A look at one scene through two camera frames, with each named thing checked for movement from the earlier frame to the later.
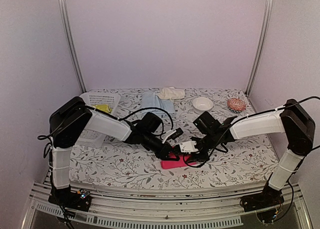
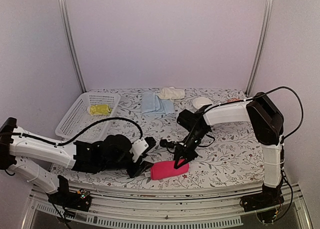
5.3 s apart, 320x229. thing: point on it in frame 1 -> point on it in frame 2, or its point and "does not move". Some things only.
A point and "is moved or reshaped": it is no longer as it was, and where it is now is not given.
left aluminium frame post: [62, 1] does not move
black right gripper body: [209, 142] -> [199, 135]
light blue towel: [150, 99] does not move
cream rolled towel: [171, 93] does not move
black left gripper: [164, 151] -> [139, 168]
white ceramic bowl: [202, 103] does not move
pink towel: [182, 162] is moved or reshaped
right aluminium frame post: [268, 6] does not move
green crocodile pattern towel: [104, 107] does not move
